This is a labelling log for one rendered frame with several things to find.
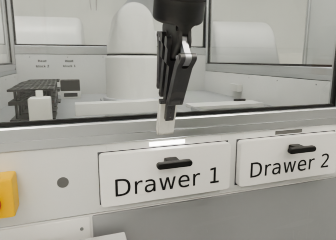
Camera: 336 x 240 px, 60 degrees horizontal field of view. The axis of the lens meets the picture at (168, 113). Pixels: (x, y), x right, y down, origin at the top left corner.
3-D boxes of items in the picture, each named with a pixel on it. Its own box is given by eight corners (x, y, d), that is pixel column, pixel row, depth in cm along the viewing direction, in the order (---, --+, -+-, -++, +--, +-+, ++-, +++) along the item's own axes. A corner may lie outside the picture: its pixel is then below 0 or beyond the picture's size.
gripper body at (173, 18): (148, -14, 44) (144, 47, 48) (163, -4, 37) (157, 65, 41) (194, -10, 46) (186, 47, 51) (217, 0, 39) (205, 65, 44)
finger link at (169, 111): (175, 91, 49) (180, 99, 46) (171, 117, 51) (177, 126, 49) (166, 91, 48) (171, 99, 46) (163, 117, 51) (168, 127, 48)
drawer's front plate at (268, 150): (335, 173, 77) (340, 132, 75) (239, 187, 68) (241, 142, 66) (330, 170, 78) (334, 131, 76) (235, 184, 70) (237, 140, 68)
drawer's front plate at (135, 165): (229, 189, 67) (231, 143, 65) (101, 208, 59) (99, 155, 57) (225, 186, 69) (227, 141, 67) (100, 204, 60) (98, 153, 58)
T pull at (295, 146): (316, 151, 69) (317, 146, 68) (290, 155, 66) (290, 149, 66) (305, 147, 72) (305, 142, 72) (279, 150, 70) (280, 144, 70)
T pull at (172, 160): (192, 166, 59) (193, 160, 59) (157, 170, 57) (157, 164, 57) (186, 160, 63) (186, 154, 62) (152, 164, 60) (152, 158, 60)
